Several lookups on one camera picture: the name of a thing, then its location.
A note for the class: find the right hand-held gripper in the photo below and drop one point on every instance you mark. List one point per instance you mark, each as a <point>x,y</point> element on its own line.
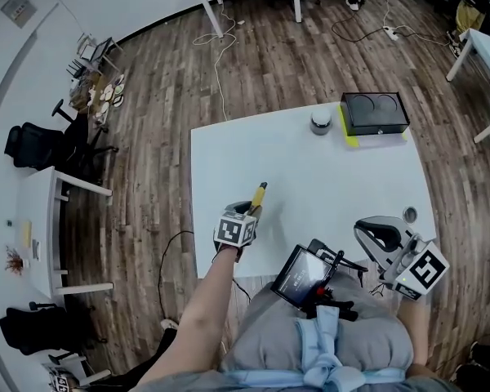
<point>404,255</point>

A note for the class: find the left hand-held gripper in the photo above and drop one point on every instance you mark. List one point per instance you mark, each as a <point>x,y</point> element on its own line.
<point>233,230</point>

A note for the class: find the yellow utility knife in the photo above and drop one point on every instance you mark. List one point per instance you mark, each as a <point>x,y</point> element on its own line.
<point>258,196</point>

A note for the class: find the person's right forearm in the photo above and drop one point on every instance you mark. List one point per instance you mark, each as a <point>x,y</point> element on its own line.
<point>413,329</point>

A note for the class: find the person's left forearm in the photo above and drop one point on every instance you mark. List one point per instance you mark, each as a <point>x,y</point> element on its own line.
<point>206,313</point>

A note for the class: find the black chest-mounted screen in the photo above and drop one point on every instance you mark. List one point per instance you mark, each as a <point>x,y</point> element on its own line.
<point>302,276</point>

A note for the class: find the grey cylindrical jar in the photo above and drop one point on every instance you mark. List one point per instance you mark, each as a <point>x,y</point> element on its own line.
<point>321,123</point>

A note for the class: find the yellow-green tray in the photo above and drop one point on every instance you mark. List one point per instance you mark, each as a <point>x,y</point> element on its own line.
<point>353,140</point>

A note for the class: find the light blue tied cloth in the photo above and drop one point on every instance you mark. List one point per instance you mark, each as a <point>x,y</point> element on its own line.
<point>324,357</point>

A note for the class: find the person's white shoe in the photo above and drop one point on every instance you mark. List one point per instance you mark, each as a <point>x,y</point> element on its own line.
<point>168,324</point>

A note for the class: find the person's grey shirt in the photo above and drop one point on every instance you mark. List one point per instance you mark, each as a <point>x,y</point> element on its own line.
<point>294,353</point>

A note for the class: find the black metal box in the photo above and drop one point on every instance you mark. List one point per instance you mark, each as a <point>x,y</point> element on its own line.
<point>375,112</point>

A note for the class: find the person's black trouser leg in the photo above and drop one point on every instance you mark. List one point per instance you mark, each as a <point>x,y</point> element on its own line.
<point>147,366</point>

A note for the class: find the pile of round plates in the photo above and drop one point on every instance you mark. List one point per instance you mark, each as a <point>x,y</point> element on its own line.
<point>112,94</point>

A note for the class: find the white power strip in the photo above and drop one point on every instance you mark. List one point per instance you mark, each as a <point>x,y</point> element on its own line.
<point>390,33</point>

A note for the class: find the white desk with shelf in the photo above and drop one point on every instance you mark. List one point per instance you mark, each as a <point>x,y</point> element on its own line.
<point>34,219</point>

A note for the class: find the black office chair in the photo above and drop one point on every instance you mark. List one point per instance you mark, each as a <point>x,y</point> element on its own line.
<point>45,145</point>
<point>36,329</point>

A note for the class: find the small black monitor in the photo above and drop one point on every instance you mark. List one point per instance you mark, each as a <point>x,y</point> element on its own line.
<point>100,49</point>

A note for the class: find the yellow notepad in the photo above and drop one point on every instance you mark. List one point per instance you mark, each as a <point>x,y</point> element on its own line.
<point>26,234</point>

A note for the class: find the dried red plant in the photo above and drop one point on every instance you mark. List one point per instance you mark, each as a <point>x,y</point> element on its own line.
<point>13,259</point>

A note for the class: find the spare gripper body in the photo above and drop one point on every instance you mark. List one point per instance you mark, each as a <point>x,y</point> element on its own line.
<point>59,381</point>

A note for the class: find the black chest mount rig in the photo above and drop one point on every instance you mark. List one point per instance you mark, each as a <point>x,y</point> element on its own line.
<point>330,296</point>

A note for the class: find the grey wall sign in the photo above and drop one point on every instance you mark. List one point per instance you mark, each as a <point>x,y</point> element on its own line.
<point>19,9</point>

